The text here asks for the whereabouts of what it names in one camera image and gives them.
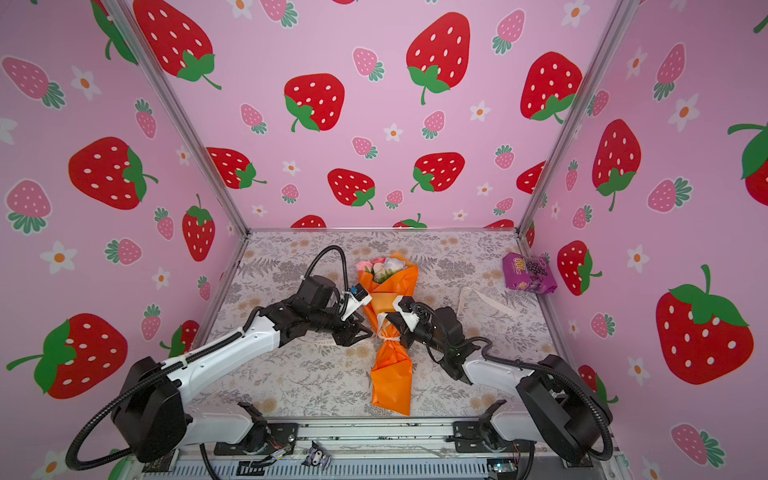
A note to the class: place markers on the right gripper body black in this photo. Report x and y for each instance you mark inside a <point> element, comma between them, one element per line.
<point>423,335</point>

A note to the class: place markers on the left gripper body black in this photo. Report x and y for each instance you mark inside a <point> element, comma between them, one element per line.
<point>330,322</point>

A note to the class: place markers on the pale pink fake rose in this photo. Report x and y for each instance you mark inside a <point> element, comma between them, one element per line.
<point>365,266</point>

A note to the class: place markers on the orange wrapping paper sheet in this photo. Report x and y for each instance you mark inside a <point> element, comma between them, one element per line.
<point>392,372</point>

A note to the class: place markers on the white blue fake rose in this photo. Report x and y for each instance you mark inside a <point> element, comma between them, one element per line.
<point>393,265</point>

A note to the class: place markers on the clear ribbon strip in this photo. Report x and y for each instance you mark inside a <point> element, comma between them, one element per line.
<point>482,316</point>

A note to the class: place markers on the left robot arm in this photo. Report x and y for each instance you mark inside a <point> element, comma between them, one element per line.
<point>151,412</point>

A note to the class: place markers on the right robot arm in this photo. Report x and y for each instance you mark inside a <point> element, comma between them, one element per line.
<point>563,412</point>

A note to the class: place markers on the purple snack bag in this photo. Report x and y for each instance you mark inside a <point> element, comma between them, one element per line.
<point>528,274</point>

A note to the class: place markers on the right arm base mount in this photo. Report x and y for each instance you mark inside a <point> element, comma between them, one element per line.
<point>499,429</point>

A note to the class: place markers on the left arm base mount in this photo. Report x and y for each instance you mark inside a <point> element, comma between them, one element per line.
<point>269,439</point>

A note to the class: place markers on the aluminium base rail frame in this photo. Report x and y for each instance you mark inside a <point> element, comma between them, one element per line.
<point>378,448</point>

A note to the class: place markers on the aluminium corner post left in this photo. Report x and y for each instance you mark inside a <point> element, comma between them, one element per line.
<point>129,29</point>

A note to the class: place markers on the aluminium corner post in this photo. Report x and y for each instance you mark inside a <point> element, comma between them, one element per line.
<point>613,36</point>
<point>129,29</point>

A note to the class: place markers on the aluminium corner post right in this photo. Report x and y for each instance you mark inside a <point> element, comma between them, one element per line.
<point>613,36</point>

